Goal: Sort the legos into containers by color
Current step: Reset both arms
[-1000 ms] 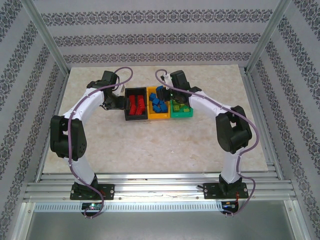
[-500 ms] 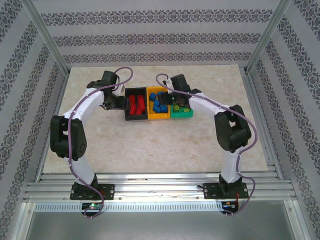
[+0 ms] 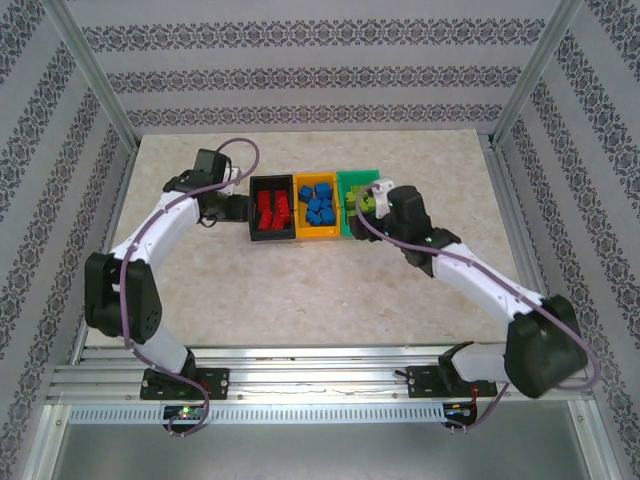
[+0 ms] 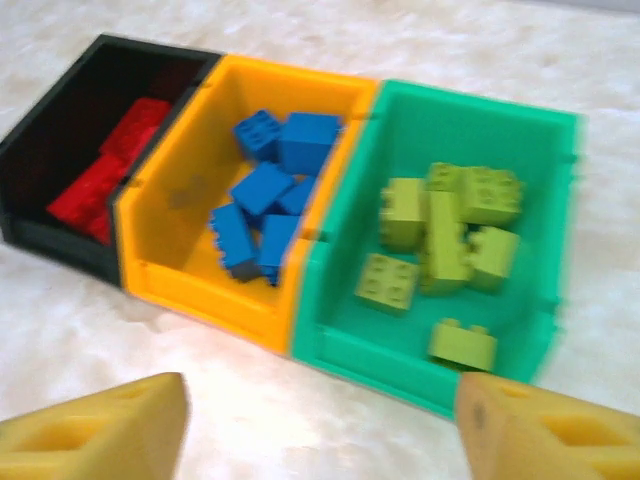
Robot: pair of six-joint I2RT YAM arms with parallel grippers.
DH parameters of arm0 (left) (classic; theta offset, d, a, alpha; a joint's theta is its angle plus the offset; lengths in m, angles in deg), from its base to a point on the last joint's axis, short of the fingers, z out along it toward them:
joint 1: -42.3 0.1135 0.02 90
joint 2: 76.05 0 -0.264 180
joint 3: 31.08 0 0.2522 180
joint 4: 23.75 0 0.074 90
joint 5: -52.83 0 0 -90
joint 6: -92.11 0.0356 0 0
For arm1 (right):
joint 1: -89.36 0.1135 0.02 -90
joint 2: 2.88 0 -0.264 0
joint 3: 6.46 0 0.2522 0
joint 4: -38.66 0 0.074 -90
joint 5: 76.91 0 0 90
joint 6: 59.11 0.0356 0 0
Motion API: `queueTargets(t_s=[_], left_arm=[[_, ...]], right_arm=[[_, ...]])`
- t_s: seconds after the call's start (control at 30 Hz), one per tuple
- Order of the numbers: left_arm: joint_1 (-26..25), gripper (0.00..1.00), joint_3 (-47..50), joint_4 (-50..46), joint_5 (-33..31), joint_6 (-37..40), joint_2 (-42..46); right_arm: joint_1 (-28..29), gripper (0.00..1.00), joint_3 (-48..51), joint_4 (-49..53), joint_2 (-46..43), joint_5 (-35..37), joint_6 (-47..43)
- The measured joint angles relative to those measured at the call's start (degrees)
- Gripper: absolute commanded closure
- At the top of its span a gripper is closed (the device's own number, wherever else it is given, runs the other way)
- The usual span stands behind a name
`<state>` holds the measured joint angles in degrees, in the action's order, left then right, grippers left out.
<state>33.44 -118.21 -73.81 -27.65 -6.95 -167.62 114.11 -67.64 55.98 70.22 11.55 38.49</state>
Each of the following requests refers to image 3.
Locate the red lego brick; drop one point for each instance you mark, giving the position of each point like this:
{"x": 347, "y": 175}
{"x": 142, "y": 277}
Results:
{"x": 264, "y": 200}
{"x": 283, "y": 210}
{"x": 278, "y": 223}
{"x": 282, "y": 196}
{"x": 263, "y": 220}

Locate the large lime green lego brick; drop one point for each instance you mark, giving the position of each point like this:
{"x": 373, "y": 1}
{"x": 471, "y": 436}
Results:
{"x": 367, "y": 203}

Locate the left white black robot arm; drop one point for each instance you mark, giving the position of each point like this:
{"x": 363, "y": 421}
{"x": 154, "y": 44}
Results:
{"x": 150, "y": 230}

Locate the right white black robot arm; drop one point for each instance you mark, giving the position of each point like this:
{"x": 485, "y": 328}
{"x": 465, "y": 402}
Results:
{"x": 480, "y": 280}

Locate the black plastic bin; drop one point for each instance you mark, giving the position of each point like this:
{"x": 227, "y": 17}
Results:
{"x": 272, "y": 236}

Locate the yellow plastic bin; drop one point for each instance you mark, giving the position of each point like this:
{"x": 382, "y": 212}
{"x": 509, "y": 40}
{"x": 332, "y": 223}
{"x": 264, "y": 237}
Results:
{"x": 317, "y": 231}

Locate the green plastic bin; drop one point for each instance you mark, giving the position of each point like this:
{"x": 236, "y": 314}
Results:
{"x": 357, "y": 176}

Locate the small controller board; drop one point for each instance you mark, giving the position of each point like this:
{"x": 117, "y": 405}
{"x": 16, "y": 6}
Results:
{"x": 185, "y": 412}
{"x": 457, "y": 411}

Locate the grey metal sheet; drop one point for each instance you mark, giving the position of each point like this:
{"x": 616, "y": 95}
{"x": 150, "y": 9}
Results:
{"x": 320, "y": 455}

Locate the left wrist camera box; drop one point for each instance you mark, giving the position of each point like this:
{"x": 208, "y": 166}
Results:
{"x": 235, "y": 175}

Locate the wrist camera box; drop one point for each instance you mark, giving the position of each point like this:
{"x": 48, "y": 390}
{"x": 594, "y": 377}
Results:
{"x": 382, "y": 195}
{"x": 235, "y": 175}

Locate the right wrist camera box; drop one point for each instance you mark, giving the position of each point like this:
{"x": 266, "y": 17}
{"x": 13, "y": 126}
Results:
{"x": 382, "y": 195}

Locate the aluminium side rail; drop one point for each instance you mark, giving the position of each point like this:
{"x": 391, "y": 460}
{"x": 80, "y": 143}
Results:
{"x": 505, "y": 200}
{"x": 112, "y": 210}

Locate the aluminium base rail beam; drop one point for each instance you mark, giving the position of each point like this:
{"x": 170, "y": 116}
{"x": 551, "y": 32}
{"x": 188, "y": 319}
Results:
{"x": 320, "y": 372}

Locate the aluminium frame post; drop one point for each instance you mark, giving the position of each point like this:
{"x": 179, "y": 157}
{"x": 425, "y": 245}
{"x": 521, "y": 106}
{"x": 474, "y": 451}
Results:
{"x": 90, "y": 70}
{"x": 537, "y": 70}

